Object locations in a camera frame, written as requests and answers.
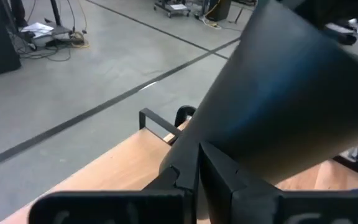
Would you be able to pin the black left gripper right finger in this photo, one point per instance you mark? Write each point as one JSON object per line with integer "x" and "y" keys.
{"x": 291, "y": 208}

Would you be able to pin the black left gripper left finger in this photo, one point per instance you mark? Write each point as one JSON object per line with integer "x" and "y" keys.
{"x": 120, "y": 208}

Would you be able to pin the blue-grey cup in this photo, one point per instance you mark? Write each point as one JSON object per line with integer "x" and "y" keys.
{"x": 275, "y": 93}

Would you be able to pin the white paper sheets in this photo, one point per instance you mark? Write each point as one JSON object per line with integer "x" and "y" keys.
{"x": 37, "y": 29}

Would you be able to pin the wheeled grey cart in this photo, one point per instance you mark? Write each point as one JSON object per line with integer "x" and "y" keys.
{"x": 172, "y": 7}

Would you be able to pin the black floor cabinet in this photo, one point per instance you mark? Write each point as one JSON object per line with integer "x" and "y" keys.
{"x": 219, "y": 9}

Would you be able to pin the wooden shelf with black frame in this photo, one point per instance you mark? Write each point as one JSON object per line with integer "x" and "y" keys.
{"x": 120, "y": 165}

